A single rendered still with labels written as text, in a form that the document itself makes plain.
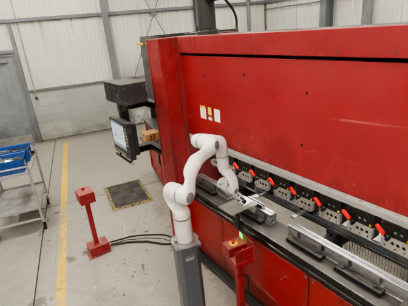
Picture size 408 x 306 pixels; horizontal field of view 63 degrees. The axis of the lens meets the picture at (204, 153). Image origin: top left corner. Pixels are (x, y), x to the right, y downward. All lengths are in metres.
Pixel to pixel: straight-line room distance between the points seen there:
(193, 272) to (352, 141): 1.35
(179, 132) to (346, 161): 1.73
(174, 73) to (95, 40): 6.05
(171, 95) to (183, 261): 1.51
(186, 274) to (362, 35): 1.79
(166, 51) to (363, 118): 1.83
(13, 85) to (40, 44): 1.16
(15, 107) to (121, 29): 3.17
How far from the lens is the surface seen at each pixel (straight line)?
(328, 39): 1.94
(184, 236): 2.31
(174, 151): 3.26
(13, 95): 9.22
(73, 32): 9.07
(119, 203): 5.20
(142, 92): 3.18
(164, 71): 3.09
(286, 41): 2.13
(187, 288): 2.53
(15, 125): 9.36
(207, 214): 3.23
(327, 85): 1.99
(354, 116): 1.92
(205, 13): 2.94
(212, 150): 2.20
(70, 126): 9.31
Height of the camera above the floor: 2.37
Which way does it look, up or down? 21 degrees down
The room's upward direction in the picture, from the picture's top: 5 degrees counter-clockwise
